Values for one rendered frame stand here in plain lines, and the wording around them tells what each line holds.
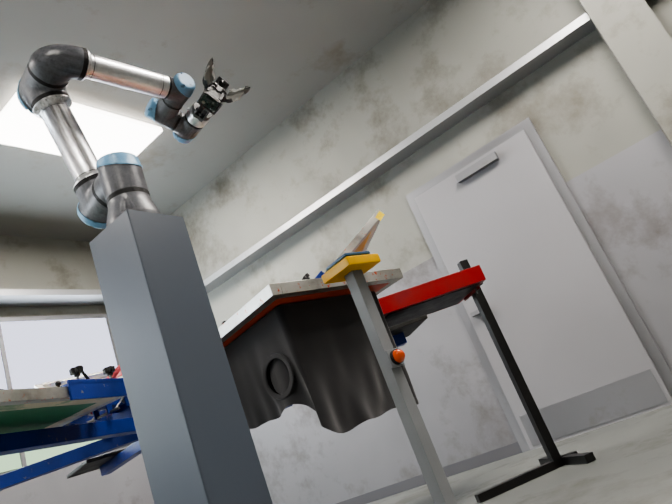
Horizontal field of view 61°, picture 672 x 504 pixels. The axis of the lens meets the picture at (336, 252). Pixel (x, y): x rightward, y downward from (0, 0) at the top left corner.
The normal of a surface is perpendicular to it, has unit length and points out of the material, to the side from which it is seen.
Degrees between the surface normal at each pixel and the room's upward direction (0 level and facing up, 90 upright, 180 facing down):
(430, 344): 90
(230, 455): 90
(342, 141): 90
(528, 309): 90
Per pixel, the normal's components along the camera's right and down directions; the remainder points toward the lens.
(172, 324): 0.74, -0.46
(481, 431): -0.57, -0.06
